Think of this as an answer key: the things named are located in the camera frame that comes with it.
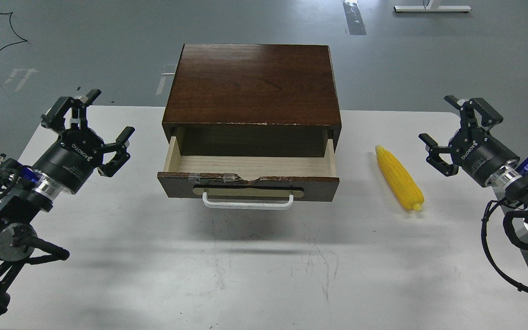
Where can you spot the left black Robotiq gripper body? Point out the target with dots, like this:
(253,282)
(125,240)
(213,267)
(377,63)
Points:
(71,160)

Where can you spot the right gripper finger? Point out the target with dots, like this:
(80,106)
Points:
(476,115)
(435,160)

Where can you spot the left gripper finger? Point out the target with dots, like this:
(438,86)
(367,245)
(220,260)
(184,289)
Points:
(119,147)
(69,113)

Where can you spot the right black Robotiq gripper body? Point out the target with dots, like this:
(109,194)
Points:
(479,154)

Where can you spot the yellow corn cob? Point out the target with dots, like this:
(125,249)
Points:
(399,180)

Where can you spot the wooden drawer with white handle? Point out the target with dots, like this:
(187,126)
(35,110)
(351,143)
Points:
(250,163)

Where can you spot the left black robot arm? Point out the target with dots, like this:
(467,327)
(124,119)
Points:
(26,190)

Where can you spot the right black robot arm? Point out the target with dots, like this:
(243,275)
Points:
(513,181)

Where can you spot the white table base foot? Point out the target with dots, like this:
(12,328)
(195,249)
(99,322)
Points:
(432,6)

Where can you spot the dark wooden cabinet box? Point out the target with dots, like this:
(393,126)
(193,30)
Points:
(254,84)

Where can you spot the grey tape strip on floor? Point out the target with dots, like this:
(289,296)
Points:
(354,20)

